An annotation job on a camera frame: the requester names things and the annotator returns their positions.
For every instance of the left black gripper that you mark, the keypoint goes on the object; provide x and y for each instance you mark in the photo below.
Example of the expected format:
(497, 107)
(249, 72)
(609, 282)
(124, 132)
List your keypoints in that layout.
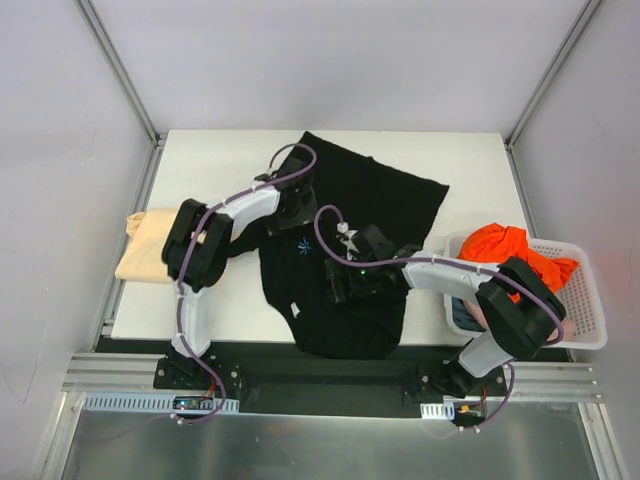
(279, 226)

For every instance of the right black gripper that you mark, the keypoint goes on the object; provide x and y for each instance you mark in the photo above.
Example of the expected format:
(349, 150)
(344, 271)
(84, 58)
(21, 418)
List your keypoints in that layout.
(335, 284)

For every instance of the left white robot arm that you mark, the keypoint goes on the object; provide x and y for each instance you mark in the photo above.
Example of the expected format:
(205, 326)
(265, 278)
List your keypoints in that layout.
(192, 336)

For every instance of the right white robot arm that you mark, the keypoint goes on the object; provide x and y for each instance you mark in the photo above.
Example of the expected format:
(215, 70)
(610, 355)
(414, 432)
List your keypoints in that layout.
(523, 314)

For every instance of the blue garment in basket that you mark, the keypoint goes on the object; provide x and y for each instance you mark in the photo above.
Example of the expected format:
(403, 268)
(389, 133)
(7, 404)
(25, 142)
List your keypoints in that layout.
(462, 318)

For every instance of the orange t shirt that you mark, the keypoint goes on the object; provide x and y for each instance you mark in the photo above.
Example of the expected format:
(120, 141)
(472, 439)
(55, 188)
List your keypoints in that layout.
(495, 243)

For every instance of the folded beige t shirt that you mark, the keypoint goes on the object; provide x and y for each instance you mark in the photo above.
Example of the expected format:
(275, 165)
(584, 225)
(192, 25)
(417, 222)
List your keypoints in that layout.
(148, 233)

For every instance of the pink garment in basket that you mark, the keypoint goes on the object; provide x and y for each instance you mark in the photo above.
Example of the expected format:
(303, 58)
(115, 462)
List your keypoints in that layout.
(569, 327)

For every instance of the white plastic basket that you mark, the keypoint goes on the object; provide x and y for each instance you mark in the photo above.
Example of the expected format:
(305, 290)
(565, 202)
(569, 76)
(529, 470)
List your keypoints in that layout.
(579, 296)

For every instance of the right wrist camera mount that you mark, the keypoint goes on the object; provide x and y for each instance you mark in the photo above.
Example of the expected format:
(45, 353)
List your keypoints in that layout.
(347, 237)

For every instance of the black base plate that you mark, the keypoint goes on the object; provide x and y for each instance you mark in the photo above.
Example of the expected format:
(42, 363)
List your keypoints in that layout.
(372, 402)

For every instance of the right slotted cable duct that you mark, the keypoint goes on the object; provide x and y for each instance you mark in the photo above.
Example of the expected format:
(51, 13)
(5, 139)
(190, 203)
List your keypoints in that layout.
(438, 411)

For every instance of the slotted cable duct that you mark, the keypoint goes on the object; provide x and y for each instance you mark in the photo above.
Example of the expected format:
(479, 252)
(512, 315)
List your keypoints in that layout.
(438, 411)
(158, 404)

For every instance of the left slotted cable duct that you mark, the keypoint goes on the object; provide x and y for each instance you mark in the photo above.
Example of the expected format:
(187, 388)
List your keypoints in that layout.
(158, 404)

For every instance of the aluminium front rail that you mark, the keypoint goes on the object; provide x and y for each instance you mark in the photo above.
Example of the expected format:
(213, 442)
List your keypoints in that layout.
(533, 381)

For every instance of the left aluminium frame post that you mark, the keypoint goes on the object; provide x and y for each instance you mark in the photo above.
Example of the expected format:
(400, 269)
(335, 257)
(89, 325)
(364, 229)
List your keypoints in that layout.
(90, 15)

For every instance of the aluminium frame post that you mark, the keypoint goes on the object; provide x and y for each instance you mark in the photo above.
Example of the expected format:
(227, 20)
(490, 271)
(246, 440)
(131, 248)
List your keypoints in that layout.
(90, 15)
(569, 43)

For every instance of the right aluminium frame post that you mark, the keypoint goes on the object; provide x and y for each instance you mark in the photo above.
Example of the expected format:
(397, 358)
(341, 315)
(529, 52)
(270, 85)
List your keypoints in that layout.
(569, 43)

